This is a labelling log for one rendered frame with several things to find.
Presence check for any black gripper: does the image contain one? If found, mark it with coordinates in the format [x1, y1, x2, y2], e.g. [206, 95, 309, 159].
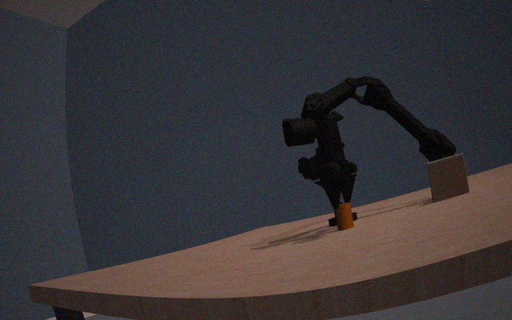
[309, 138, 357, 209]

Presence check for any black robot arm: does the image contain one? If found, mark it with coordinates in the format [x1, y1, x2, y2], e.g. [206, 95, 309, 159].
[282, 76, 456, 179]

